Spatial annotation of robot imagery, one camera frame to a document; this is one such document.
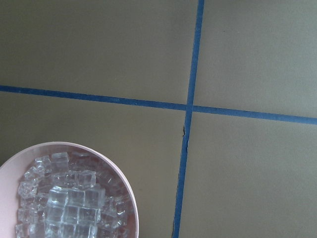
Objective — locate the pink bowl of ice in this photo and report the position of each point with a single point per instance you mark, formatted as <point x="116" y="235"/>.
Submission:
<point x="65" y="190"/>

